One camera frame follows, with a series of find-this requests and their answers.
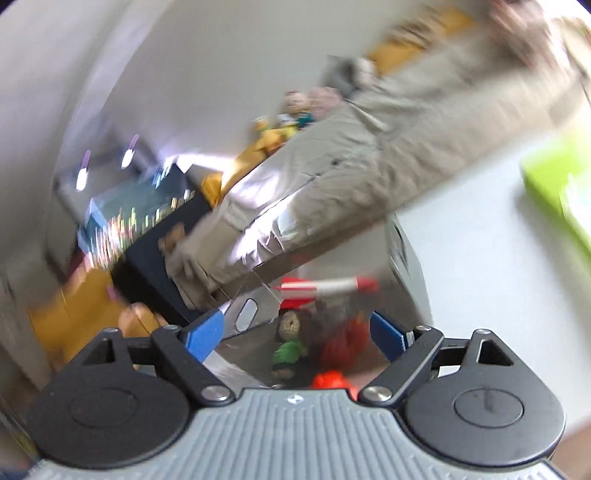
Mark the black lamp frame with spotlights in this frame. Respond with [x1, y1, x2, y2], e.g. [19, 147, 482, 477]
[51, 134, 144, 195]

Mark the glass fish tank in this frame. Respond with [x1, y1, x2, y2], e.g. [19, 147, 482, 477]
[76, 161, 199, 268]

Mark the red-orange plastic toy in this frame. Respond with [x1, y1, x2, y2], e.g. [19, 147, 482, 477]
[311, 370, 358, 400]

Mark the grey cat pillow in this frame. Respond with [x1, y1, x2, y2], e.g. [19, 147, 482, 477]
[323, 55, 365, 97]

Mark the white marble desktop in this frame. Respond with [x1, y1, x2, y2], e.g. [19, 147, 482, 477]
[388, 124, 591, 462]

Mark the red and white toy rocket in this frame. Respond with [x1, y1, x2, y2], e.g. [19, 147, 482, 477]
[274, 276, 380, 298]

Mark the pink plush pillow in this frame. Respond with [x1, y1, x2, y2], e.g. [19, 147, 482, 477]
[307, 88, 345, 116]

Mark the orange-red fuzzy toy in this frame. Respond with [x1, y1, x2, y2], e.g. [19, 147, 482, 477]
[321, 314, 384, 370]

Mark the long yellow sofa cushion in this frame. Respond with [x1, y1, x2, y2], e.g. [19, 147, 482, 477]
[365, 9, 476, 75]

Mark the black tank cabinet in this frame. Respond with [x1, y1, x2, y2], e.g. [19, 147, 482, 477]
[111, 194, 218, 324]

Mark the clear plastic storage box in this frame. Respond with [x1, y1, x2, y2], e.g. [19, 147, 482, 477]
[203, 215, 432, 393]

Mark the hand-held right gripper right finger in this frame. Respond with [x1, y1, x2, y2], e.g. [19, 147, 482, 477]
[359, 310, 515, 407]

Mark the yellow leather armchair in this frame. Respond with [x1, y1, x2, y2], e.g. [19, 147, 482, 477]
[28, 268, 162, 370]

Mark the yellow duck plush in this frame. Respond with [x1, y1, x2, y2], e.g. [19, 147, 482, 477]
[252, 117, 296, 153]

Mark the cartoon baby doll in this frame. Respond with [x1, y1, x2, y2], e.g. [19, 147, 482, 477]
[284, 91, 315, 130]

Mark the lime green plastic tray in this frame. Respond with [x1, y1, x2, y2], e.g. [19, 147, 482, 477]
[521, 138, 591, 259]

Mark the grey-beige sofa cover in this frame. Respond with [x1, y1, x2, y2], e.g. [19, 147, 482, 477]
[166, 0, 591, 315]

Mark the brown knitted doll green shirt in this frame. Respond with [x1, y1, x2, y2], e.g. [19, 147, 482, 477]
[270, 310, 319, 381]

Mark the folded yellow blanket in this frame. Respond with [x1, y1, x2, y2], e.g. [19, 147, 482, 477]
[201, 173, 227, 208]

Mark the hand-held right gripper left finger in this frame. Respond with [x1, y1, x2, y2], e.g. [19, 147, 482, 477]
[74, 310, 234, 407]

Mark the brown teddy bear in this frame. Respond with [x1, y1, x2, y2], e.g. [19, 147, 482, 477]
[159, 224, 188, 254]

